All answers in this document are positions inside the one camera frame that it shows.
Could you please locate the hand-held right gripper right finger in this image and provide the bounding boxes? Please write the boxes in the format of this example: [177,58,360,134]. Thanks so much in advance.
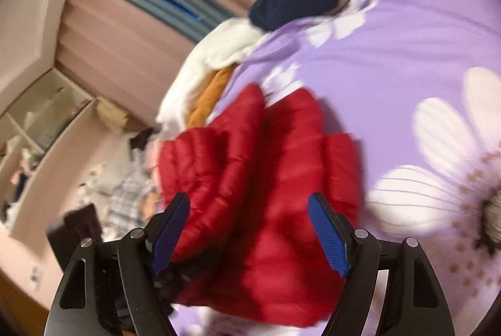
[307,192,457,336]

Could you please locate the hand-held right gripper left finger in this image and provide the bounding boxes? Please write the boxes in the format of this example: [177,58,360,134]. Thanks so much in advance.
[44,192,191,336]

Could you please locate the red down jacket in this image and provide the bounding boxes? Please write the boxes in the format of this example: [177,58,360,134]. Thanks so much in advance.
[158,83,363,329]

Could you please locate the plaid cloth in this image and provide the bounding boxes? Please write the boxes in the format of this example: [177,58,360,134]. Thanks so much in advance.
[106,168,157,235]

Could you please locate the pink garment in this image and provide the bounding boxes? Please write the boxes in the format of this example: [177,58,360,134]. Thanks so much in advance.
[147,142,165,184]

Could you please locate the white plush toy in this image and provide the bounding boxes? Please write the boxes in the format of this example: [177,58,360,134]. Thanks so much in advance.
[78,162,110,199]

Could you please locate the black garment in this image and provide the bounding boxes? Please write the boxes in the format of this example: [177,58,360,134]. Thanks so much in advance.
[129,128,157,151]

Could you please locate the beige padded headboard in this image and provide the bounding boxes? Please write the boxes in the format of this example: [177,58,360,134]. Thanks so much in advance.
[12,113,157,262]

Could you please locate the straw tassel hanging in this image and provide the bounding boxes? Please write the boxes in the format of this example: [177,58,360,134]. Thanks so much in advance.
[96,97,130,133]

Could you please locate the orange garment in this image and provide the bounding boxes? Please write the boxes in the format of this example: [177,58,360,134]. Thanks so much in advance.
[187,66,237,129]

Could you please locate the purple floral blanket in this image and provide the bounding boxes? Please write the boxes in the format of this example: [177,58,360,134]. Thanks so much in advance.
[172,0,501,336]

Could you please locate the white fleece garment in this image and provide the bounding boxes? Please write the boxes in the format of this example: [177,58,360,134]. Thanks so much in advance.
[156,18,271,143]

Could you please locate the beige wall shelf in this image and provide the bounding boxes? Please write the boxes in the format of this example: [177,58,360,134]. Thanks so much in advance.
[0,68,98,231]

